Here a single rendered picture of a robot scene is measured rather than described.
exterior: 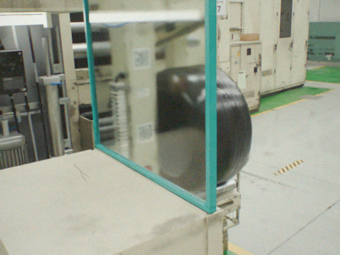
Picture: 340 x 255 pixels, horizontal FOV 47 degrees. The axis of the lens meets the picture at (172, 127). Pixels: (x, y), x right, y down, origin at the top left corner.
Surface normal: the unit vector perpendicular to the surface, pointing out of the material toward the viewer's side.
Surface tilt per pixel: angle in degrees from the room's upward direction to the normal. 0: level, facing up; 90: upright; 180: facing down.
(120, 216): 0
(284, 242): 0
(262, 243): 0
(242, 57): 90
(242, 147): 97
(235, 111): 65
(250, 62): 90
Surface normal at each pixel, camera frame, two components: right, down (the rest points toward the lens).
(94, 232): -0.03, -0.96
